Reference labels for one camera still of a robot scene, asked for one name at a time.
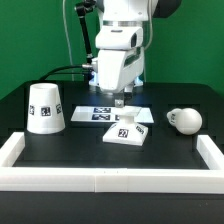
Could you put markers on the white lamp bulb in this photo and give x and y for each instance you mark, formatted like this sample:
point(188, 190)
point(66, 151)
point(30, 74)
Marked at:
point(187, 121)

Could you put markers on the white lamp base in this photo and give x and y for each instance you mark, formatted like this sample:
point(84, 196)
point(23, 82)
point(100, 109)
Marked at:
point(126, 130)

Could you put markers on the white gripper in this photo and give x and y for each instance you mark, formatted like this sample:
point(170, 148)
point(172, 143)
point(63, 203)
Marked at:
point(120, 60)

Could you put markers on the white U-shaped fence frame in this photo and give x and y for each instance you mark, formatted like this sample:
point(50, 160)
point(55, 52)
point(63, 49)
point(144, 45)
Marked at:
point(209, 181)

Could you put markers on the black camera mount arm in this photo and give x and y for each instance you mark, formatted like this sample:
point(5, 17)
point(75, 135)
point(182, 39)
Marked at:
point(82, 9)

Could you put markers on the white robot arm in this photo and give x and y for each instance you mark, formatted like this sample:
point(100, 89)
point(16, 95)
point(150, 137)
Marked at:
point(131, 13)

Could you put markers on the white marker plate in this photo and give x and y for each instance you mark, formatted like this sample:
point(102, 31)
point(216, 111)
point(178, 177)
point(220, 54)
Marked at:
point(111, 114)

